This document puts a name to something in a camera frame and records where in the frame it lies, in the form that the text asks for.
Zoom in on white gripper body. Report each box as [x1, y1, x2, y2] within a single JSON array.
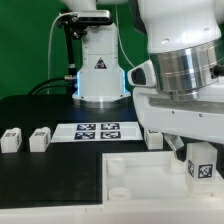
[[133, 87, 224, 144]]

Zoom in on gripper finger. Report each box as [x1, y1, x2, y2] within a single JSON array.
[[164, 134, 186, 162]]

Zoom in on white square table top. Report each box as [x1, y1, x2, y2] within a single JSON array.
[[102, 152, 224, 201]]

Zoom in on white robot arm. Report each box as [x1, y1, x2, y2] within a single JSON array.
[[61, 0, 224, 144]]

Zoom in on white sheet with fiducial tags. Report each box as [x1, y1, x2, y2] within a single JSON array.
[[51, 122, 143, 143]]

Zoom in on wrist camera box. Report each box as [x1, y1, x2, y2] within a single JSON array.
[[127, 60, 156, 88]]

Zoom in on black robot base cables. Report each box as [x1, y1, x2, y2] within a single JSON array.
[[27, 75, 78, 96]]

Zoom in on silver depth camera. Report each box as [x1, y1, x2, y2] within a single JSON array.
[[77, 10, 111, 26]]

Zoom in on white camera cable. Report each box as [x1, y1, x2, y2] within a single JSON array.
[[46, 11, 78, 95]]

